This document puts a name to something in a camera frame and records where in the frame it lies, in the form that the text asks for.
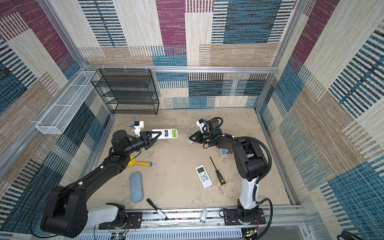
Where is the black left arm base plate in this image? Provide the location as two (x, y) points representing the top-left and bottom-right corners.
(98, 212), (143, 230)

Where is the white wire mesh basket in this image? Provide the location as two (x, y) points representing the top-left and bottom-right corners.
(36, 71), (96, 135)

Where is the colourful magazine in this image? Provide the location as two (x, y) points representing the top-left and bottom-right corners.
(220, 149), (234, 156)

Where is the white remote with red buttons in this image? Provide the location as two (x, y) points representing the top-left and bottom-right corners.
(152, 129), (178, 140)

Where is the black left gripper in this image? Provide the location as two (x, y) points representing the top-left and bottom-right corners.
(123, 131), (161, 157)

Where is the aluminium front rail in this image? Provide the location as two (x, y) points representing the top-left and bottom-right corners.
(56, 205), (307, 232)

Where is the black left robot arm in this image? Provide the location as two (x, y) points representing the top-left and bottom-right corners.
(40, 130), (162, 238)

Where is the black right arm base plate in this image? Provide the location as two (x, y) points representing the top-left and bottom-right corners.
(219, 207), (267, 226)

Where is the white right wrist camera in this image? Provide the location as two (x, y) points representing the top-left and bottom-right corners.
(196, 119), (209, 133)

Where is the white cylinder on rail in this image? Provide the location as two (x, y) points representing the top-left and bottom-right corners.
(200, 209), (208, 224)

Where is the black yellow screwdriver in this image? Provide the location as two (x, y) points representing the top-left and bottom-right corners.
(210, 157), (226, 186)

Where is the black corrugated cable conduit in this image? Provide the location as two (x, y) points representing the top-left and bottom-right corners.
(202, 116), (274, 240)

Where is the blue grey glasses case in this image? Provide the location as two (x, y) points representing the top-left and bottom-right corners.
(130, 172), (144, 203)

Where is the black marker pen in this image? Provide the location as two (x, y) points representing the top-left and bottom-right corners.
(147, 199), (169, 220)

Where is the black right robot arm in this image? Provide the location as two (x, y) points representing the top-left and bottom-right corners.
(189, 117), (272, 224)

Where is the yellow scraper with blue tip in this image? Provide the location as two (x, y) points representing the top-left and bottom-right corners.
(128, 157), (152, 167)

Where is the white air conditioner remote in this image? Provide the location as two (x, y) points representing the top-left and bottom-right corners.
(195, 165), (213, 189)

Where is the black wire mesh shelf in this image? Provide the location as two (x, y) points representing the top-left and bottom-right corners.
(91, 69), (160, 115)

